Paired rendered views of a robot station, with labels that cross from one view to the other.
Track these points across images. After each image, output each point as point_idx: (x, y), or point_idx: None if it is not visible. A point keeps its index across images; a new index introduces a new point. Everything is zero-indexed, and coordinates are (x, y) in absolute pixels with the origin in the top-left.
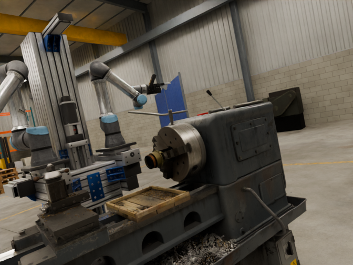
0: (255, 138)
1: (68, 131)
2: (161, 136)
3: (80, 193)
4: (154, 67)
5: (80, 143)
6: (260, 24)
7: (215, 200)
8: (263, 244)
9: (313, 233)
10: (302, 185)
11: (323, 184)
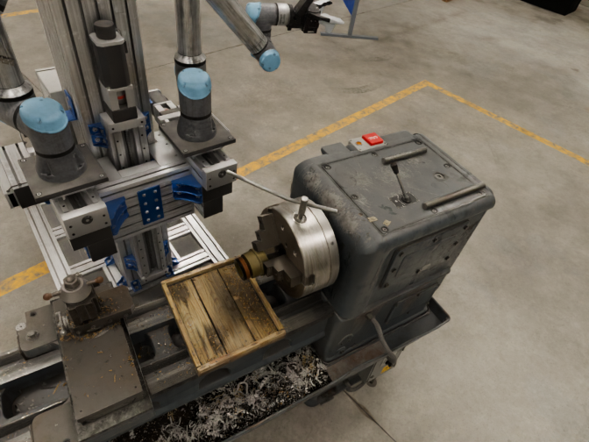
0: (427, 257)
1: (108, 100)
2: (274, 218)
3: (121, 305)
4: None
5: (131, 124)
6: None
7: (322, 321)
8: None
9: (443, 287)
10: (482, 180)
11: (511, 193)
